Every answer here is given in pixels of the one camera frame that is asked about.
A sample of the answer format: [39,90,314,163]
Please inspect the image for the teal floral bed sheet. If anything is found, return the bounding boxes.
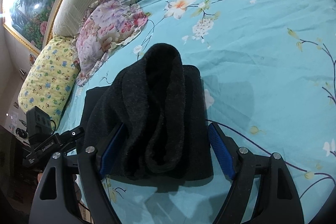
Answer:
[56,0,336,224]

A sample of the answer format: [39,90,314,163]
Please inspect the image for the yellow printed pillow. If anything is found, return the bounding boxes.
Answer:
[18,36,80,126]

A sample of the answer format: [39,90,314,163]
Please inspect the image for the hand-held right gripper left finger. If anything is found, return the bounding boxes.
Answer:
[28,123,126,224]

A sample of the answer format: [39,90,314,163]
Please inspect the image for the pink floral ruffled pillow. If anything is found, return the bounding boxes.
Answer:
[72,0,149,86]

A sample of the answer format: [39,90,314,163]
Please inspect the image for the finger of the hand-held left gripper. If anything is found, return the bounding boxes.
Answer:
[59,127,85,152]

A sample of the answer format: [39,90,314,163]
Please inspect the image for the gold framed landscape painting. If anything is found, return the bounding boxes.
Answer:
[2,0,95,52]

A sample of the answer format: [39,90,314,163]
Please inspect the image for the black pants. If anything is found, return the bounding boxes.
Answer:
[79,43,214,182]

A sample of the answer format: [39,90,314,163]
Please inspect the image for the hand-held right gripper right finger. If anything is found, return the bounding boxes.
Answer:
[207,123,305,224]

